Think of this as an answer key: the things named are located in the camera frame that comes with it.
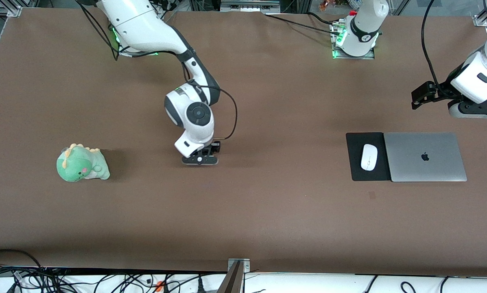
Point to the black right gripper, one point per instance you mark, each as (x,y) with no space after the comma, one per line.
(215,147)

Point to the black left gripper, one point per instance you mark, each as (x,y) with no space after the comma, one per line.
(442,92)

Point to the white computer mouse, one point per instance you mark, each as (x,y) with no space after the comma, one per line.
(369,158)

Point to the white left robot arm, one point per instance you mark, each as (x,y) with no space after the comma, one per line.
(365,20)

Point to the black mouse pad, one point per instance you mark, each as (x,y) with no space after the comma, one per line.
(354,162)

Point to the silver laptop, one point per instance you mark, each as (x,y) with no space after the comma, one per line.
(426,167)

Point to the green dinosaur plush toy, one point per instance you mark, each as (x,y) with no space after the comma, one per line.
(80,165)

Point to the grey metal box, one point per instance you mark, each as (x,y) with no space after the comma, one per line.
(249,5)

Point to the orange plug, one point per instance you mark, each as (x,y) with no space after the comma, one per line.
(159,285)

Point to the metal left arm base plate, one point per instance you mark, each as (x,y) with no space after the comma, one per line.
(369,56)

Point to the aluminium frame rail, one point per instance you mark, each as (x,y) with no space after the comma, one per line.
(480,19)
(9,10)

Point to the metal corner bracket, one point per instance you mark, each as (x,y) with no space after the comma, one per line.
(243,263)

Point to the dark aluminium post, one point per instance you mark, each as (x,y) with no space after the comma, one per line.
(231,283)

